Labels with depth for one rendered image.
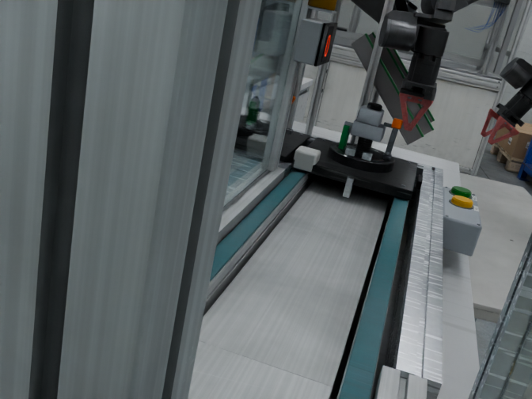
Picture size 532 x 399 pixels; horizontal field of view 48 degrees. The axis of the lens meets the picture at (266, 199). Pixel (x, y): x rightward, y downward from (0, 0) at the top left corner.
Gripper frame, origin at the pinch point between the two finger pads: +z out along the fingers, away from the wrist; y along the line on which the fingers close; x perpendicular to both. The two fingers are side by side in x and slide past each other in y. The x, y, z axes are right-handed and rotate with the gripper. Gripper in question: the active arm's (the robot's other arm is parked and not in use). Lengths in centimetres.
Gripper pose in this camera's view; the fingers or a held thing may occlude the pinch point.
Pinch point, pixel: (408, 126)
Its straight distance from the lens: 126.0
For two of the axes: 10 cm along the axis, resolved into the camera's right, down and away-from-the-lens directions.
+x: 9.4, 2.6, -2.0
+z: -1.8, 9.3, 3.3
